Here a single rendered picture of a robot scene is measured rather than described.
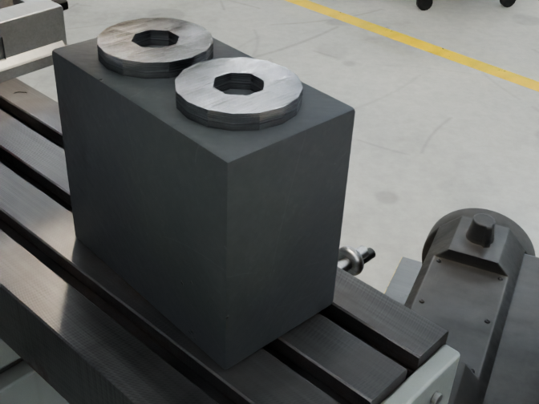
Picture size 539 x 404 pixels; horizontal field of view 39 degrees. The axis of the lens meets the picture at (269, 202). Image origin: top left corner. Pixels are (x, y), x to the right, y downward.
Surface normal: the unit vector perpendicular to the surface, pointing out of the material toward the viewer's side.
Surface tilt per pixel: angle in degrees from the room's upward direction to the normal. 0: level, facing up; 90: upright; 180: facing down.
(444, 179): 0
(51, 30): 90
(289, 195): 90
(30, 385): 90
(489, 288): 0
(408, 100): 0
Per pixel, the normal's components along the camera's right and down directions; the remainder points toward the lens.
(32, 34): 0.74, 0.40
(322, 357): 0.04, -0.82
